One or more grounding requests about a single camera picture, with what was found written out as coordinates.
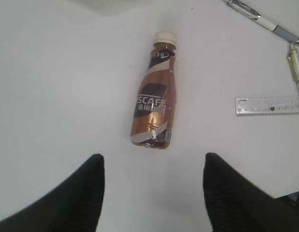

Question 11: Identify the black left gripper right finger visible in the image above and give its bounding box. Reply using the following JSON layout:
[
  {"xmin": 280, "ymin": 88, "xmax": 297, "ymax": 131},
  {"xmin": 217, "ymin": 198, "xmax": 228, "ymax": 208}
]
[{"xmin": 203, "ymin": 153, "xmax": 299, "ymax": 232}]

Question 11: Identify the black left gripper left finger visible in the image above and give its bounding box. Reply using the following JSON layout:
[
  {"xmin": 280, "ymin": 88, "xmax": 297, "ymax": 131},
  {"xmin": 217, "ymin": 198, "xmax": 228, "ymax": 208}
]
[{"xmin": 0, "ymin": 154, "xmax": 105, "ymax": 232}]

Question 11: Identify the brown coffee drink bottle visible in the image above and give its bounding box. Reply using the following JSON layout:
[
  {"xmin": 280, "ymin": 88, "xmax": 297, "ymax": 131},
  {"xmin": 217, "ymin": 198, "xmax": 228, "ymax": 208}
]
[{"xmin": 130, "ymin": 31, "xmax": 177, "ymax": 149}]

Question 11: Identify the cream yellow ballpoint pen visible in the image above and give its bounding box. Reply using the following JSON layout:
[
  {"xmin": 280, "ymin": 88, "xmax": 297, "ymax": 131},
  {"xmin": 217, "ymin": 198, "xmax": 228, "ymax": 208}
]
[{"xmin": 287, "ymin": 43, "xmax": 299, "ymax": 93}]

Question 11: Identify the white grey ballpoint pen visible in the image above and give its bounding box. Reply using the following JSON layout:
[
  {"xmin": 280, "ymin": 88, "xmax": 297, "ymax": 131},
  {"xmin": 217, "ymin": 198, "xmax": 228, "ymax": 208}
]
[{"xmin": 223, "ymin": 0, "xmax": 299, "ymax": 46}]

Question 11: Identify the clear plastic ruler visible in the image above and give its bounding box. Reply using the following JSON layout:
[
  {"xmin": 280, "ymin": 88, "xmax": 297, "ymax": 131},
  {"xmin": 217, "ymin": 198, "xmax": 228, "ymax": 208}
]
[{"xmin": 235, "ymin": 97, "xmax": 299, "ymax": 116}]

